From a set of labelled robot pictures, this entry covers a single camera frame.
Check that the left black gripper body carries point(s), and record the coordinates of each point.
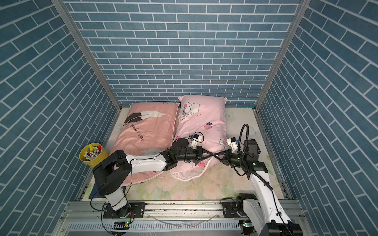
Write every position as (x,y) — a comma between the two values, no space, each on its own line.
(193,155)

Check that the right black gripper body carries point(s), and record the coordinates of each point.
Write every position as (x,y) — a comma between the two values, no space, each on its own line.
(235,159)

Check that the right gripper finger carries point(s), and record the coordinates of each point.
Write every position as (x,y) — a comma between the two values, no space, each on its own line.
(221,153)
(219,159)

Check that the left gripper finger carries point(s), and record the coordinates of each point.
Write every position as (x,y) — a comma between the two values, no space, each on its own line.
(206,153)
(206,159)

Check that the light pink strawberry pillow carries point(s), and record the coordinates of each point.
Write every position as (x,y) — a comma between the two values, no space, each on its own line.
(205,114)

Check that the salmon pink feather pillow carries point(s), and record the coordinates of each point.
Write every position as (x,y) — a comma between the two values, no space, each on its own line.
(148,129)

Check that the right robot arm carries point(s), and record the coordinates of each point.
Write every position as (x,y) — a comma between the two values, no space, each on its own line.
(264,209)

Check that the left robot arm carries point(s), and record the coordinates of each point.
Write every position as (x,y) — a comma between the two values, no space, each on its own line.
(110,173)

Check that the yellow bucket of toys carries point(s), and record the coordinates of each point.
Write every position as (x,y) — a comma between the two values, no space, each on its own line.
(93,154)

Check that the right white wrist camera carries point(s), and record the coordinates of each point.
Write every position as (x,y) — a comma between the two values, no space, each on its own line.
(233,144)

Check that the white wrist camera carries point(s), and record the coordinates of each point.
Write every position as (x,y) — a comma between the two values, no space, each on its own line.
(196,138)
(233,144)

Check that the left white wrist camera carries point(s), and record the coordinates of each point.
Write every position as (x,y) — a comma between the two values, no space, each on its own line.
(196,138)

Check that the aluminium mounting rail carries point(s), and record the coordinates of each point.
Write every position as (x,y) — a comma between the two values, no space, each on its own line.
(152,218)

